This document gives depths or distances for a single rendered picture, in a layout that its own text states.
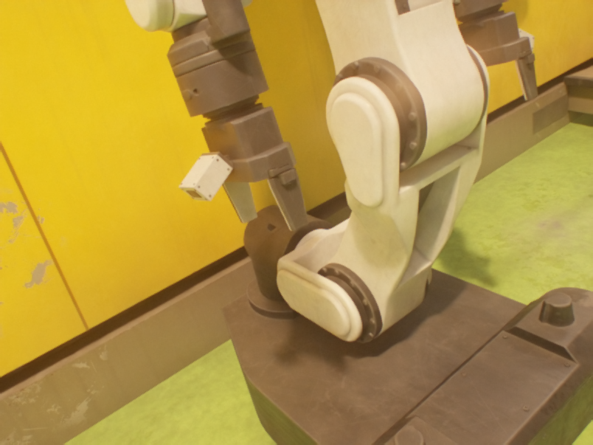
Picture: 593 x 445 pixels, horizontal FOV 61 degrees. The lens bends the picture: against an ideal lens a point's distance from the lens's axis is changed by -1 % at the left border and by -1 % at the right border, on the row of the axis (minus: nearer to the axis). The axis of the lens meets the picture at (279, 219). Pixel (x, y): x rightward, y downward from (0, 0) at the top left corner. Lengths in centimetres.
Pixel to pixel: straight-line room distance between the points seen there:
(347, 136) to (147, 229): 60
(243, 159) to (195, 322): 77
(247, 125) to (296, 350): 55
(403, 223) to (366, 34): 23
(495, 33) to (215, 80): 44
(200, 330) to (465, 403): 67
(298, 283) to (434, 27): 46
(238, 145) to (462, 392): 51
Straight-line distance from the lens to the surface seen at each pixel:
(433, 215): 77
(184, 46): 52
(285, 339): 99
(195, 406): 118
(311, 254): 91
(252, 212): 62
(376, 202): 62
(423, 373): 89
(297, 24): 124
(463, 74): 64
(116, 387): 123
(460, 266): 143
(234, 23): 49
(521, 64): 81
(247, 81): 52
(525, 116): 207
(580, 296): 100
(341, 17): 64
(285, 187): 51
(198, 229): 115
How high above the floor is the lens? 79
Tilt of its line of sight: 26 degrees down
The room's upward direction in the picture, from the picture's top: 13 degrees counter-clockwise
